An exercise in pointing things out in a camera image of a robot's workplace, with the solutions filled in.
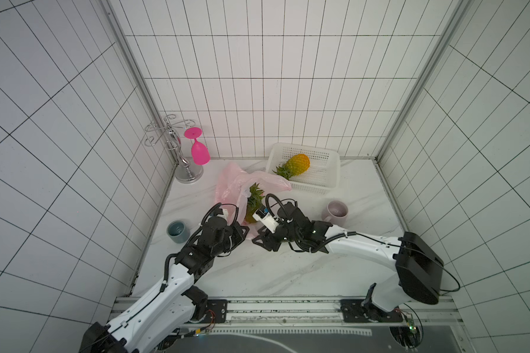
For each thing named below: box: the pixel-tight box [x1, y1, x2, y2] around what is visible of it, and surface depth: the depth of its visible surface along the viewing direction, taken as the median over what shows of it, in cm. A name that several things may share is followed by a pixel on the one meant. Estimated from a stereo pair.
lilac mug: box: [320, 200, 349, 228], surface depth 92 cm
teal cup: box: [166, 219, 191, 244], surface depth 89 cm
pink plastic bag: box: [215, 162, 293, 240], surface depth 86 cm
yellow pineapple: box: [271, 153, 311, 181], surface depth 109 cm
